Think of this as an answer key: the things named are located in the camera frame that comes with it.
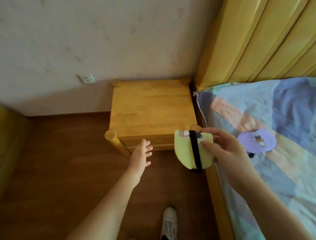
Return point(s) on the person's left hand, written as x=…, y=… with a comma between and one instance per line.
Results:
x=139, y=157

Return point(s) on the person's right hand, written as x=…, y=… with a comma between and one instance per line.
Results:
x=230, y=158

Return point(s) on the person's right thumb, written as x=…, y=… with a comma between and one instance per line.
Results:
x=212, y=149

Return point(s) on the person's left fingers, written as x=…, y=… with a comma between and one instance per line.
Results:
x=147, y=152

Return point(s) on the yellow-green eye mask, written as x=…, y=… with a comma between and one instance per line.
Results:
x=188, y=152

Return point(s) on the person's left forearm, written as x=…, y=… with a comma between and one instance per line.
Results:
x=103, y=210

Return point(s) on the person's right forearm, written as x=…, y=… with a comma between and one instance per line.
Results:
x=274, y=210

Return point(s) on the wooden nightstand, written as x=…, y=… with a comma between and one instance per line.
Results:
x=153, y=111

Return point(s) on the purple eye mask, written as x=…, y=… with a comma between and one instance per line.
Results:
x=256, y=141

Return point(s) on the pastel patchwork bed sheet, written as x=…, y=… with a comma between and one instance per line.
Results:
x=269, y=138

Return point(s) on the white sneaker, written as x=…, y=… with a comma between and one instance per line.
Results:
x=169, y=223

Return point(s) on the yellow padded headboard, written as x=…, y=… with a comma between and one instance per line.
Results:
x=256, y=42

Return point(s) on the yellow furniture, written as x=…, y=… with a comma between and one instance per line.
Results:
x=12, y=153

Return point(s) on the wooden bed frame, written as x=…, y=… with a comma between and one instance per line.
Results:
x=217, y=188

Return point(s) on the white wall socket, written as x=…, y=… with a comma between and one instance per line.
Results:
x=86, y=79

